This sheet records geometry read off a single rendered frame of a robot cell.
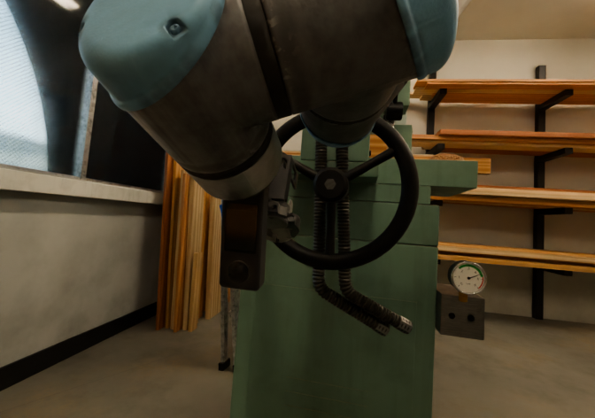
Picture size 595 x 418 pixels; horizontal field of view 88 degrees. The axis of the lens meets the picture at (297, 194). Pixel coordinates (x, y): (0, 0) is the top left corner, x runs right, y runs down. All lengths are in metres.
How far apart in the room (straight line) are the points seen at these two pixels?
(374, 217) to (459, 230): 2.73
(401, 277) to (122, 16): 0.66
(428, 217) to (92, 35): 0.65
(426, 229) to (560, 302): 3.17
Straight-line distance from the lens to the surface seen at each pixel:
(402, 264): 0.72
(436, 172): 0.74
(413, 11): 0.20
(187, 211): 2.11
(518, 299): 3.68
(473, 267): 0.69
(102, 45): 0.20
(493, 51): 3.96
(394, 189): 0.72
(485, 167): 0.93
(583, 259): 3.32
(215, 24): 0.18
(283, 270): 0.74
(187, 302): 2.17
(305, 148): 0.64
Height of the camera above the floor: 0.75
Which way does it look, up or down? 4 degrees up
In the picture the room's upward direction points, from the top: 4 degrees clockwise
